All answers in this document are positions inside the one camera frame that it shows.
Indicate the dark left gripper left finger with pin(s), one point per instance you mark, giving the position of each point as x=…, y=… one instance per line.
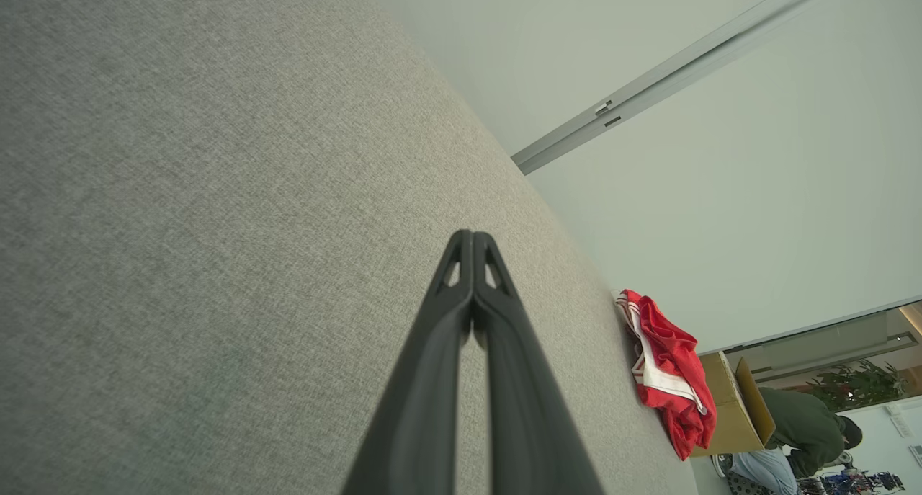
x=425, y=401

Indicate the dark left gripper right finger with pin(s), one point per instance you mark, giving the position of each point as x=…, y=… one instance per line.
x=529, y=416

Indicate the red basketball shorts white trim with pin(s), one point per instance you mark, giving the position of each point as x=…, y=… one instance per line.
x=673, y=358

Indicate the brown cardboard box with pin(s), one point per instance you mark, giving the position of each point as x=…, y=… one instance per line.
x=735, y=416

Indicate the person in blue jeans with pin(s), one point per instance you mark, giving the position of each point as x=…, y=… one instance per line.
x=767, y=473

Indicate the grey fabric sofa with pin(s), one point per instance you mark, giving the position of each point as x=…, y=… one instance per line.
x=216, y=228

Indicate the person in dark green jacket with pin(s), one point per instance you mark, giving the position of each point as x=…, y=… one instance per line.
x=807, y=426

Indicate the green leafy plant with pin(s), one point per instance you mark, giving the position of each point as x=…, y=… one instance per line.
x=857, y=385

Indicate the blue wheeled equipment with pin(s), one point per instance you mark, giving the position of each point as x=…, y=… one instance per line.
x=857, y=482

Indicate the grey wall partition rail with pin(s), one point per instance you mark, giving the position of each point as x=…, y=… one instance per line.
x=648, y=84

